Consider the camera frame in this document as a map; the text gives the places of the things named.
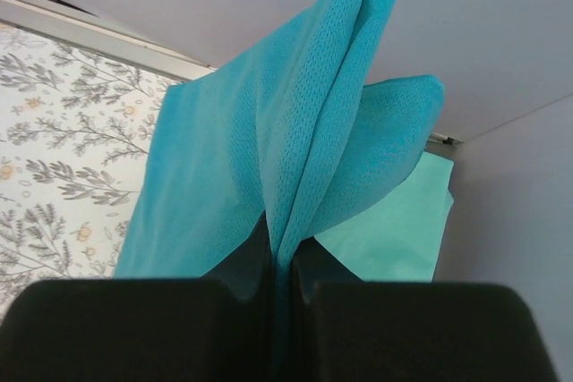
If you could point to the folded mint green shirt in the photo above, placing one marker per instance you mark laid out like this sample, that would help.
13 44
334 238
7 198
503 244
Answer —
398 239

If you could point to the floral table mat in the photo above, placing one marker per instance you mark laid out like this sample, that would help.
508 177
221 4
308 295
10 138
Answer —
75 134

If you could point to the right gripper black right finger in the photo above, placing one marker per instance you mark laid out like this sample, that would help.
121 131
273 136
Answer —
347 329

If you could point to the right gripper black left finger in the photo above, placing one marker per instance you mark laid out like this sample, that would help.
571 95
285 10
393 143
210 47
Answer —
211 328

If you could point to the teal t shirt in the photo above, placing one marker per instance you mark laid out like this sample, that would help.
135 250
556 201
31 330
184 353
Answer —
290 130

